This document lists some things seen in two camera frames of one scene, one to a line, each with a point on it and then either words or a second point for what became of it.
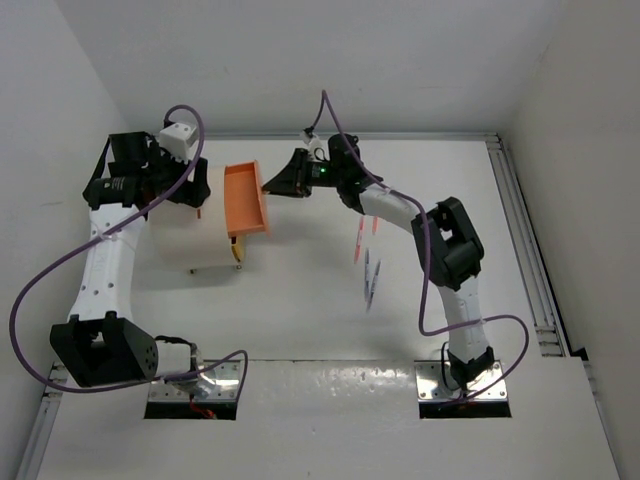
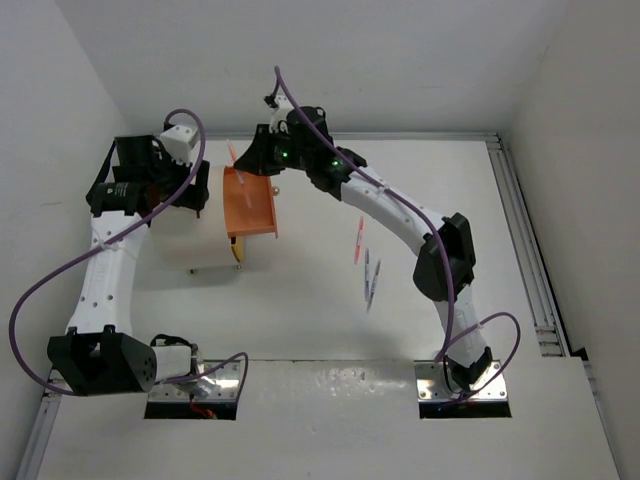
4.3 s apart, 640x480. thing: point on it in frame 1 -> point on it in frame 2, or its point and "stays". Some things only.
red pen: [359, 240] stays
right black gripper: [294, 179] -> [257, 158]
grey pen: [376, 274] stays
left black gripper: [192, 193] stays
